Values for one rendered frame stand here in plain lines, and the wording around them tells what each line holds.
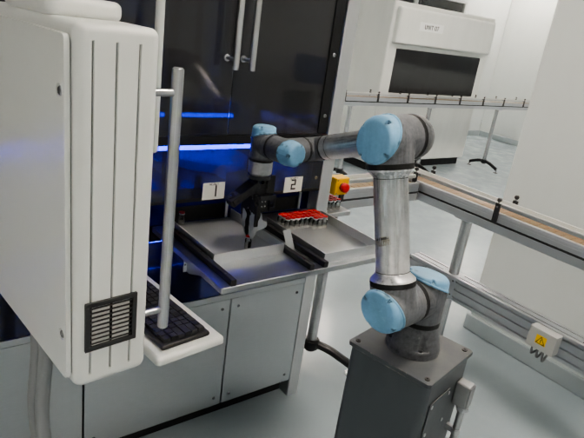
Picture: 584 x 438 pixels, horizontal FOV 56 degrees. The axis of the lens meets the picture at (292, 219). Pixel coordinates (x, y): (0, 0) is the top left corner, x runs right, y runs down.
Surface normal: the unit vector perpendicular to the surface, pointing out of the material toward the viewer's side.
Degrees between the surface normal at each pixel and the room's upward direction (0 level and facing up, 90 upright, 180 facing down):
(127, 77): 90
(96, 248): 90
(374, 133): 83
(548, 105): 90
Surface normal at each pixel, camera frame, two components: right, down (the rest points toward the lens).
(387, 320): -0.73, 0.26
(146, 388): 0.59, 0.35
